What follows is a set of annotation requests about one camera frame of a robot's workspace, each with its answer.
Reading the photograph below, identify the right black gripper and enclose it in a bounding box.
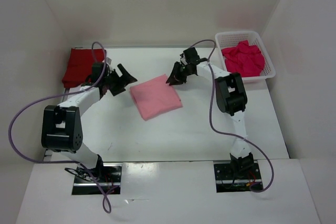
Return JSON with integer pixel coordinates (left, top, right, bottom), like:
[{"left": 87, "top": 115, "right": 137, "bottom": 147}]
[{"left": 166, "top": 61, "right": 193, "bottom": 86}]

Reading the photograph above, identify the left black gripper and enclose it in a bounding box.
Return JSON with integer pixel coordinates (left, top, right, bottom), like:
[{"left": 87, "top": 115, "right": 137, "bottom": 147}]
[{"left": 103, "top": 64, "right": 137, "bottom": 97}]

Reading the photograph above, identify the light pink t shirt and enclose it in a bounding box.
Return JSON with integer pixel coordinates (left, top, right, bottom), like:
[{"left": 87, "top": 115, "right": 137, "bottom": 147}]
[{"left": 130, "top": 74, "right": 183, "bottom": 121}]

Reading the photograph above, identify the dark red t shirt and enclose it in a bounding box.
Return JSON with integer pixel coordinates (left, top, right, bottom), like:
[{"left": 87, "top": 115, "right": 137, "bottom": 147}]
[{"left": 62, "top": 48, "right": 95, "bottom": 89}]

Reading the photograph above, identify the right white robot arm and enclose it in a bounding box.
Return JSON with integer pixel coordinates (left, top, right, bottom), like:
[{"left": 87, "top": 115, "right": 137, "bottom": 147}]
[{"left": 166, "top": 58, "right": 254, "bottom": 179}]

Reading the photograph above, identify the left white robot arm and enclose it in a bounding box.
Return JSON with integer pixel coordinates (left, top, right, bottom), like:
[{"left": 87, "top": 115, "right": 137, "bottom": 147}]
[{"left": 41, "top": 62, "right": 137, "bottom": 182}]

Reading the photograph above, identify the magenta t shirt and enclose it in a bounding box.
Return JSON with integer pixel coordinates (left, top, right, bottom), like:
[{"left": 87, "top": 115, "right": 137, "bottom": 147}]
[{"left": 221, "top": 40, "right": 265, "bottom": 78}]

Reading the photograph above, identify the white plastic basket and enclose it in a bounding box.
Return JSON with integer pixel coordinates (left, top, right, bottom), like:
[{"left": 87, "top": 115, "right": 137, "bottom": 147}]
[{"left": 215, "top": 30, "right": 276, "bottom": 82}]

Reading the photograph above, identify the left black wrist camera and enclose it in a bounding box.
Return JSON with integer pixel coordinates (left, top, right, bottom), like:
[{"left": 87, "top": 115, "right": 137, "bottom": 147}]
[{"left": 90, "top": 62, "right": 104, "bottom": 82}]

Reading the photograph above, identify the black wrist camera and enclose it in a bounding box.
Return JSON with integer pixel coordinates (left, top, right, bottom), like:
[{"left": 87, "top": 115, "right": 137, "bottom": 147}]
[
  {"left": 90, "top": 62, "right": 104, "bottom": 82},
  {"left": 183, "top": 47, "right": 200, "bottom": 65}
]

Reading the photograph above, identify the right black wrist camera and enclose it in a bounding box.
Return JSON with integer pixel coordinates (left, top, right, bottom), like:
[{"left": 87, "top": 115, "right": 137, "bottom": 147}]
[{"left": 183, "top": 47, "right": 200, "bottom": 65}]

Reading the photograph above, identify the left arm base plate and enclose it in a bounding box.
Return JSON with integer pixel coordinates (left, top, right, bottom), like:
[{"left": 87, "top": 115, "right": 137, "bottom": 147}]
[{"left": 65, "top": 163, "right": 122, "bottom": 196}]

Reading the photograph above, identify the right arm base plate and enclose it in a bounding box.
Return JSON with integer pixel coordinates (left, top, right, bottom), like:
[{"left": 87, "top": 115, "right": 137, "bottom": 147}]
[{"left": 213, "top": 161, "right": 264, "bottom": 193}]

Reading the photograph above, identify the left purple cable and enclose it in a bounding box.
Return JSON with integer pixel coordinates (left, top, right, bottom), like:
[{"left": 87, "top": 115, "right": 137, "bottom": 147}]
[{"left": 8, "top": 41, "right": 120, "bottom": 214}]

